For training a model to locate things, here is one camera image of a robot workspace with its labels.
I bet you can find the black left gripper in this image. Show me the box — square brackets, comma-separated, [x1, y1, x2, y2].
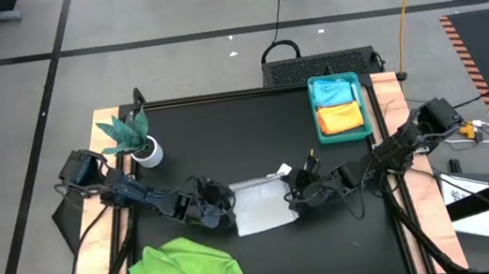
[188, 172, 242, 233]

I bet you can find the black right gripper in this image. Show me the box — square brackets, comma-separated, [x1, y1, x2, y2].
[280, 155, 348, 213]

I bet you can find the grey waffle weave towel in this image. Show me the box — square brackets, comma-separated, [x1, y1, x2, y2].
[225, 162, 303, 238]

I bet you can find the teal plastic bin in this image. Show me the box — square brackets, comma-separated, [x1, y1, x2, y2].
[306, 69, 375, 146]

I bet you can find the lime green microfiber towel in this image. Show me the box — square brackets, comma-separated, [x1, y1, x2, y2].
[124, 230, 245, 274]

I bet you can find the orange microfiber towel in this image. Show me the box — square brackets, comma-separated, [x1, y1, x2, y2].
[315, 99, 367, 136]

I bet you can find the bright blue microfiber towel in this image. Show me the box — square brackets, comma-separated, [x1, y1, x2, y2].
[311, 75, 356, 110]

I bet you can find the fake plant in white pot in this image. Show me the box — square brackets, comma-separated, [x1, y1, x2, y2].
[94, 104, 166, 175]

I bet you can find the black computer case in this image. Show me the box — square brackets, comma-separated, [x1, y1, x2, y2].
[259, 42, 388, 89]

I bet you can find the wooden side board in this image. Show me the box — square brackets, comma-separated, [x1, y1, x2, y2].
[45, 106, 144, 274]
[368, 64, 470, 274]

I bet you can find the small black block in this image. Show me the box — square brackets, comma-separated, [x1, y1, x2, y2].
[447, 157, 463, 175]

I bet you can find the black flat sheet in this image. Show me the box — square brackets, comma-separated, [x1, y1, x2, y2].
[48, 190, 95, 255]

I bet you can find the white printed sign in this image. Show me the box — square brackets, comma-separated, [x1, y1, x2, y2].
[438, 167, 489, 245]

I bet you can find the black table frame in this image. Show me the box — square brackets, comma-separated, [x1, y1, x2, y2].
[43, 62, 472, 274]

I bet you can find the black bent cable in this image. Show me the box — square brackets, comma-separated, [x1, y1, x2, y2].
[130, 85, 148, 106]

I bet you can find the black looped power cable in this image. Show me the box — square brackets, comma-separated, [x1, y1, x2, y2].
[253, 0, 303, 65]

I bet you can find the yellow cable connector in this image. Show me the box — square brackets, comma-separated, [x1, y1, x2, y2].
[457, 123, 478, 141]

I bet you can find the yellow extension cable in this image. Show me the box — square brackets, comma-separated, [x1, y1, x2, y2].
[390, 0, 435, 75]

